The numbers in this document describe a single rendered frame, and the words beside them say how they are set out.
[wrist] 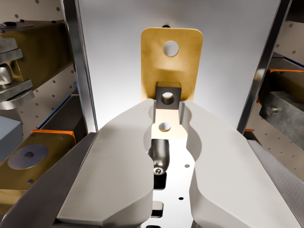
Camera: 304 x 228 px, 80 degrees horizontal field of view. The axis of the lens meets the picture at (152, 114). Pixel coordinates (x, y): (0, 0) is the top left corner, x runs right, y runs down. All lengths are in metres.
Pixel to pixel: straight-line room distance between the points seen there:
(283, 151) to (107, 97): 0.69
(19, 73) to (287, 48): 0.58
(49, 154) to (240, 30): 0.30
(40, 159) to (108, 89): 0.15
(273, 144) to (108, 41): 0.67
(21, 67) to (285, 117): 0.28
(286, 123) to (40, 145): 0.35
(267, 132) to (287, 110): 0.47
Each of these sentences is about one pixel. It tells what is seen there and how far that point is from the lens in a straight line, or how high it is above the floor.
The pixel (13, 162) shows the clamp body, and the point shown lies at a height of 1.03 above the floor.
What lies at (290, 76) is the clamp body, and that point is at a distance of 0.32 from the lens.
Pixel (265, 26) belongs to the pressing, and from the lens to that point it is 0.23.
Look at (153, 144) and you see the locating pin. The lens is 0.26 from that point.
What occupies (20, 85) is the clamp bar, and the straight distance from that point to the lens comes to 0.20.
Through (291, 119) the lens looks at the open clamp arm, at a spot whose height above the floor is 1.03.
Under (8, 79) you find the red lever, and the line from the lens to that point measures 0.20.
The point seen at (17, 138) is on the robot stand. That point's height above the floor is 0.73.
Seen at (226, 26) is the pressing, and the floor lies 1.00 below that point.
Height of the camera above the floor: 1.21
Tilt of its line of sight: 58 degrees down
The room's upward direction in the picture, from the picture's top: 175 degrees counter-clockwise
